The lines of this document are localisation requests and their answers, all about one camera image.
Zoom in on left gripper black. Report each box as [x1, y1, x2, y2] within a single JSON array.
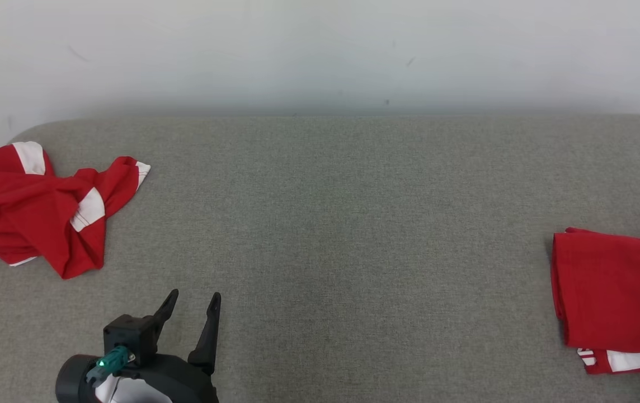
[[54, 289, 222, 403]]

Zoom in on red shorts with white band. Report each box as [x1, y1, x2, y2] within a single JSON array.
[[0, 141, 152, 280]]

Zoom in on red garment with striped trim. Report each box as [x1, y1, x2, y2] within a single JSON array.
[[550, 227, 640, 375]]

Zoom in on grey fabric sofa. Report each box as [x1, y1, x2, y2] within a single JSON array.
[[0, 114, 640, 403]]

